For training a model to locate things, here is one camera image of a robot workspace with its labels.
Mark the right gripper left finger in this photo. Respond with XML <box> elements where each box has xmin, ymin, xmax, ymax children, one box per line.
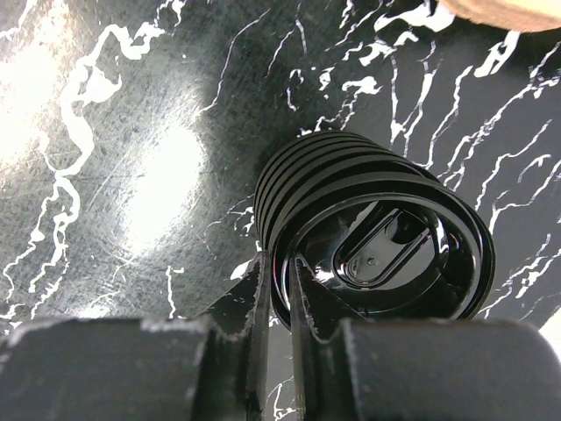
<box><xmin>196</xmin><ymin>252</ymin><xmax>271</xmax><ymax>420</ymax></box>

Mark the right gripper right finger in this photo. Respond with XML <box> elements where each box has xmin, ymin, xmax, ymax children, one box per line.
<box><xmin>288</xmin><ymin>256</ymin><xmax>359</xmax><ymax>420</ymax></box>

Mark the stack of black lids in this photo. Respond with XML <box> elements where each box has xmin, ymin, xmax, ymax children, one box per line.
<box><xmin>254</xmin><ymin>131</ymin><xmax>496</xmax><ymax>325</ymax></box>

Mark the black marble pattern mat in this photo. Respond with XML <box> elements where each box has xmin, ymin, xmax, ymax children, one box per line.
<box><xmin>0</xmin><ymin>0</ymin><xmax>561</xmax><ymax>421</ymax></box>

